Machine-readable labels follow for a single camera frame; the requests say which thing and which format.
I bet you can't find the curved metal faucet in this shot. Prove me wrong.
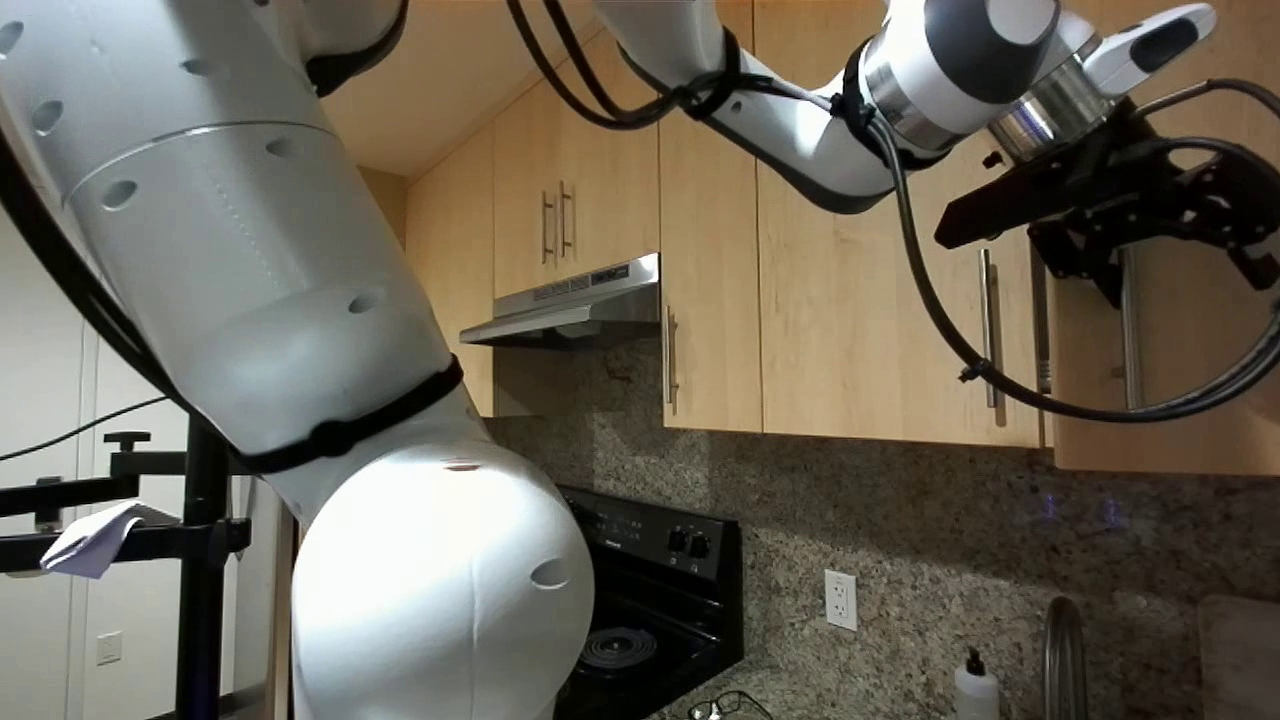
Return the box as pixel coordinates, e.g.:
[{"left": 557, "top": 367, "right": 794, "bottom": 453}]
[{"left": 1035, "top": 593, "right": 1093, "bottom": 720}]

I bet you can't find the white crumpled paper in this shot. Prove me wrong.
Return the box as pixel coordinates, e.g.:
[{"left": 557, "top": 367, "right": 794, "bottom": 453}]
[{"left": 36, "top": 496, "right": 187, "bottom": 583}]

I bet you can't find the steel range hood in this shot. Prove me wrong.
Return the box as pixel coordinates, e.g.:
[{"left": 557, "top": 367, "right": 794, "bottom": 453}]
[{"left": 455, "top": 247, "right": 663, "bottom": 354}]

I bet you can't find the white wall switch plate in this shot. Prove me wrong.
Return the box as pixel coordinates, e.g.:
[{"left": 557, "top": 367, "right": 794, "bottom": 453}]
[{"left": 87, "top": 626, "right": 128, "bottom": 678}]

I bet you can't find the pale cutting board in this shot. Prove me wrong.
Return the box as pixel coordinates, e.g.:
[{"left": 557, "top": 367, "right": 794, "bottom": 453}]
[{"left": 1190, "top": 593, "right": 1280, "bottom": 720}]

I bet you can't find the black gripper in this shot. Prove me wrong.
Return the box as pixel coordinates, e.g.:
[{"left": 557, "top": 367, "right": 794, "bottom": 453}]
[{"left": 1031, "top": 114, "right": 1280, "bottom": 312}]

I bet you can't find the black metal stand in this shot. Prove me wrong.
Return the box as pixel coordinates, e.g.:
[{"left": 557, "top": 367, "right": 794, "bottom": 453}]
[{"left": 0, "top": 411, "right": 258, "bottom": 720}]

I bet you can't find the thin black wire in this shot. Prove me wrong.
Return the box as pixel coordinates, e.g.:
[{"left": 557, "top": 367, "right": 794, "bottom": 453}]
[{"left": 0, "top": 387, "right": 192, "bottom": 467}]

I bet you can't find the white soap pump bottle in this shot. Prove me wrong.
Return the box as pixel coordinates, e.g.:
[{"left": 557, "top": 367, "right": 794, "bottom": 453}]
[{"left": 946, "top": 643, "right": 1002, "bottom": 720}]

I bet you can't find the clear glass object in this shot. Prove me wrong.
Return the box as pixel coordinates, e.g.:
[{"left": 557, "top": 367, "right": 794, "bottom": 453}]
[{"left": 678, "top": 687, "right": 780, "bottom": 720}]

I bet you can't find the black electric stove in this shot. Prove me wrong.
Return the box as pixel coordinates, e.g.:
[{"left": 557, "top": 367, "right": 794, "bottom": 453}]
[{"left": 550, "top": 482, "right": 749, "bottom": 720}]

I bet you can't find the white wall outlet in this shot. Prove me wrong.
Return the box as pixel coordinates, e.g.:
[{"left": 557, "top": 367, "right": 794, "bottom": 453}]
[{"left": 819, "top": 565, "right": 864, "bottom": 635}]

